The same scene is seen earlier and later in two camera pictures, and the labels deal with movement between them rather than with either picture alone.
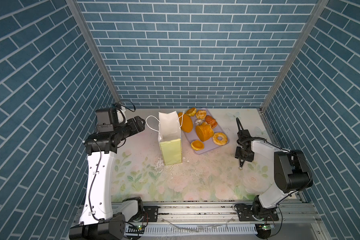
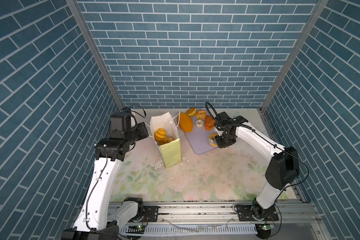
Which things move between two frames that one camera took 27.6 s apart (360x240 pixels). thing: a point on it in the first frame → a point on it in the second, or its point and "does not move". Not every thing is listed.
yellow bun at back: (191, 112) does not move
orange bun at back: (201, 114) does not move
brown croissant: (211, 121) does not move
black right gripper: (248, 158) → (220, 144)
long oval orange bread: (185, 122) does not move
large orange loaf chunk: (204, 131) → (166, 140)
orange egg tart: (197, 145) → (160, 134)
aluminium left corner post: (79, 16) does not move
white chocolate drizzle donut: (198, 122) does not move
